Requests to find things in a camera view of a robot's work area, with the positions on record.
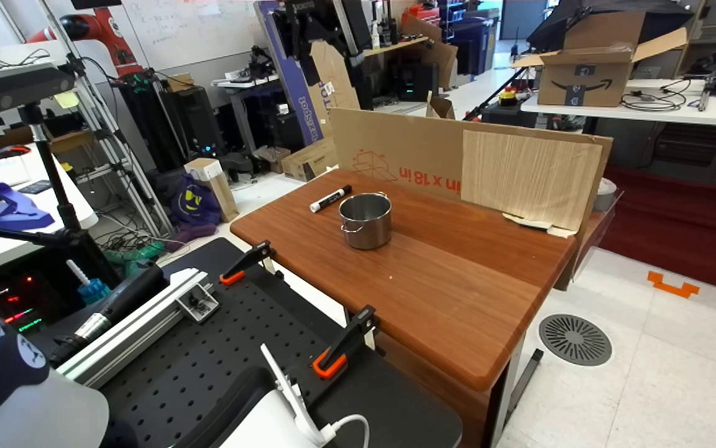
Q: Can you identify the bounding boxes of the large cardboard sheet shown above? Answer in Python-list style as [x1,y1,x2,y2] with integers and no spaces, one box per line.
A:
[326,108,616,242]

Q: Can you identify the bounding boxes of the coiled grey cables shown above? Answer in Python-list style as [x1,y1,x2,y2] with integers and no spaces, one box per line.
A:
[622,84,693,115]

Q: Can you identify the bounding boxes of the aluminium ladder frame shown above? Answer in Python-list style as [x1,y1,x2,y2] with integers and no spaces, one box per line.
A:
[38,0,173,242]

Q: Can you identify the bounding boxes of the black stereo camera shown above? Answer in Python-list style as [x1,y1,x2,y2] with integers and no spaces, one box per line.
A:
[0,63,80,111]

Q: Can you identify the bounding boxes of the white cable with plug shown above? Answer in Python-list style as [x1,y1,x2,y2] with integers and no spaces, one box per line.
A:
[255,340,373,448]

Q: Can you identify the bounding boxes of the blue handled tool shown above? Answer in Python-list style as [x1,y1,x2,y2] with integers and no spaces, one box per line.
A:
[65,256,115,305]

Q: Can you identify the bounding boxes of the black and white marker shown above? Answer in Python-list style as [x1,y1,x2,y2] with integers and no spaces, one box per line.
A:
[307,185,356,217]

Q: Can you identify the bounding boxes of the black metal table leg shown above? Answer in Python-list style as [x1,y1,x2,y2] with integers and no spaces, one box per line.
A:
[499,347,546,419]

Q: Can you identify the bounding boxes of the purple cloth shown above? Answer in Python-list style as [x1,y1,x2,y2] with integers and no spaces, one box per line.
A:
[0,169,56,243]

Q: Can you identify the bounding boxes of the red machine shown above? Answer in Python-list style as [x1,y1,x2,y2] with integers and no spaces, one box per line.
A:
[59,6,147,80]

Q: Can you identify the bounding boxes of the open Amazon cardboard box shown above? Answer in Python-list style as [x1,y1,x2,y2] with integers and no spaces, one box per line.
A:
[511,7,692,110]

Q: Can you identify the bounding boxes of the small tan cardboard box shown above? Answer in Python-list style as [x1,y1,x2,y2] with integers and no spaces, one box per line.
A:
[182,156,240,225]

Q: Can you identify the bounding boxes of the black controller with lights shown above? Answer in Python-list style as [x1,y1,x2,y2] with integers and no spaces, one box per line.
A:
[0,243,95,339]

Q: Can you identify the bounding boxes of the red carpet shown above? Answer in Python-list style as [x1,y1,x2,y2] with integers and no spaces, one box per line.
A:
[596,164,716,299]

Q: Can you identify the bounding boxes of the brown wooden table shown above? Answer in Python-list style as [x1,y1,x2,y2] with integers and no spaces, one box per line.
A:
[228,169,616,448]

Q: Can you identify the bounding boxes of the black clamp orange tip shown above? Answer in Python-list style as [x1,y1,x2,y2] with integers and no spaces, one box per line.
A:
[311,304,380,383]
[216,240,278,288]

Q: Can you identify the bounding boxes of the purple bag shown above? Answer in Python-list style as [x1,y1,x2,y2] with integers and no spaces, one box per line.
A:
[165,169,227,232]

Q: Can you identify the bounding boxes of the white side table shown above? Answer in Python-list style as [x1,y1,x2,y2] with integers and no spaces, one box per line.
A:
[0,141,99,282]

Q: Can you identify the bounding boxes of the round grey floor drain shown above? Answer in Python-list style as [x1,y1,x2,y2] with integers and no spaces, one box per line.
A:
[537,312,613,368]

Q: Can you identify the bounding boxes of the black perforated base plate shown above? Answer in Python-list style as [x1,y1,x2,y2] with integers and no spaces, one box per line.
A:
[82,235,465,448]

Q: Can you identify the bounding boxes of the aluminium extrusion rail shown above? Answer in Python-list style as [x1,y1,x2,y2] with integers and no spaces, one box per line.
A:
[55,267,220,391]

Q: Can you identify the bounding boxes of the black camera tripod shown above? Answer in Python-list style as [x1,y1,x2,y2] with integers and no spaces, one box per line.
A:
[0,103,124,288]

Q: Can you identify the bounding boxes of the stainless steel pot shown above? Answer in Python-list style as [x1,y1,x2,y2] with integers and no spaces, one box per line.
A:
[336,192,395,254]

